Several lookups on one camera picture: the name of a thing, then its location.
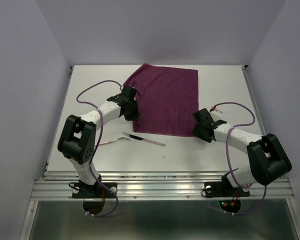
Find pink handled knife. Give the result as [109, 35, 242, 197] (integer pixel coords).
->
[123, 132, 166, 147]

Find purple cloth napkin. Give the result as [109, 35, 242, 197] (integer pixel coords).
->
[124, 63, 199, 137]

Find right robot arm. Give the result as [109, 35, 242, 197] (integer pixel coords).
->
[192, 108, 292, 198]

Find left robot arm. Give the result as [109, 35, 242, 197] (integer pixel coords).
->
[57, 86, 140, 197]

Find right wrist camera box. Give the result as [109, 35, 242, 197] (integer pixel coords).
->
[210, 108, 223, 122]

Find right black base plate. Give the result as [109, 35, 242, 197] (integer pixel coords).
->
[201, 181, 250, 198]

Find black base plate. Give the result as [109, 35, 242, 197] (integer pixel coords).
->
[201, 181, 250, 198]
[68, 181, 115, 199]

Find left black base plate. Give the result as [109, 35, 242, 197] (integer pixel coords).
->
[68, 181, 115, 199]

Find aluminium rail frame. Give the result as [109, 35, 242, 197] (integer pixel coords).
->
[19, 64, 300, 240]

